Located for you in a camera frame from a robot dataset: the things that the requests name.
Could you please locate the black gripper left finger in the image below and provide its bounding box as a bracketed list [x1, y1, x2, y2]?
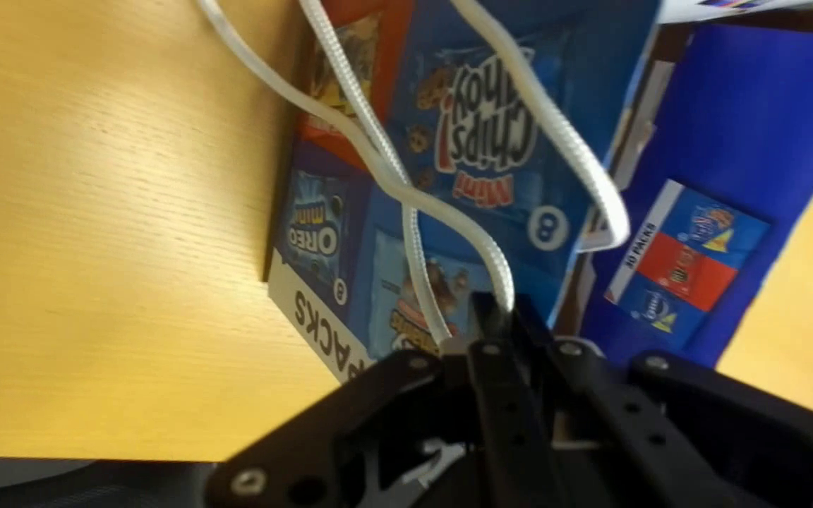
[472, 292, 511, 353]

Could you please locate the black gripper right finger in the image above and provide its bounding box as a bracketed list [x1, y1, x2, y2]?
[512, 299, 556, 354]

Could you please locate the white braided rope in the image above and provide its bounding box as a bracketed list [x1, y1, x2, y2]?
[192, 0, 518, 353]
[446, 0, 632, 254]

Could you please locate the blue snack box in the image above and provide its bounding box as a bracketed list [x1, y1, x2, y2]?
[267, 0, 813, 377]

